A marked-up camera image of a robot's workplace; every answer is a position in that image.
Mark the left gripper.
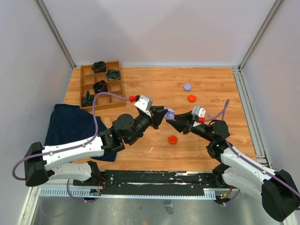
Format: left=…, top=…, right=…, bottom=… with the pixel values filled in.
left=127, top=106, right=168, bottom=144

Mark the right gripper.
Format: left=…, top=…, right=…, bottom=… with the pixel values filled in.
left=166, top=111, right=214, bottom=143

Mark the purple earbud case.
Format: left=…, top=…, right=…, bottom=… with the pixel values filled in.
left=183, top=83, right=192, bottom=91
left=164, top=108, right=175, bottom=120

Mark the orange earbud case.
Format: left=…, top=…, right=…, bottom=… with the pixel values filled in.
left=187, top=95, right=196, bottom=103
left=168, top=135, right=178, bottom=144

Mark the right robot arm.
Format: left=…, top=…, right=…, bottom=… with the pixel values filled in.
left=167, top=112, right=300, bottom=222

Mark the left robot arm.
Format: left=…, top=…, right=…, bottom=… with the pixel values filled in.
left=24, top=106, right=168, bottom=187

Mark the wooden compartment tray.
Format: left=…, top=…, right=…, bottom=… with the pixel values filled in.
left=80, top=61, right=125, bottom=112

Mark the rolled green patterned tie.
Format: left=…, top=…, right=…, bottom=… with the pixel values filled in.
left=106, top=69, right=121, bottom=81

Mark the rolled black orange tie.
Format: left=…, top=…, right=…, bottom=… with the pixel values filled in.
left=93, top=80, right=108, bottom=94

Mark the folded dark tie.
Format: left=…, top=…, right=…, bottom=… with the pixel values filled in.
left=82, top=90, right=94, bottom=107

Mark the rolled black tie top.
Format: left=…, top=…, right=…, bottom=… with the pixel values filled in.
left=91, top=61, right=106, bottom=73

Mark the dark blue cloth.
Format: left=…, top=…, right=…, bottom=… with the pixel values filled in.
left=44, top=104, right=118, bottom=162

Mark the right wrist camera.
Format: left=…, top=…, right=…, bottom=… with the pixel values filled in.
left=191, top=105, right=206, bottom=118

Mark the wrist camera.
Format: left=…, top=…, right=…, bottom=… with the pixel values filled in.
left=191, top=105, right=206, bottom=118
left=134, top=95, right=153, bottom=117

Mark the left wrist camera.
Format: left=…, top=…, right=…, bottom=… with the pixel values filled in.
left=134, top=95, right=153, bottom=117

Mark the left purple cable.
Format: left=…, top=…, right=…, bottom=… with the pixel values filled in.
left=12, top=92, right=137, bottom=203

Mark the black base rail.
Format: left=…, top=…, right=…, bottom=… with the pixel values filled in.
left=71, top=170, right=217, bottom=197

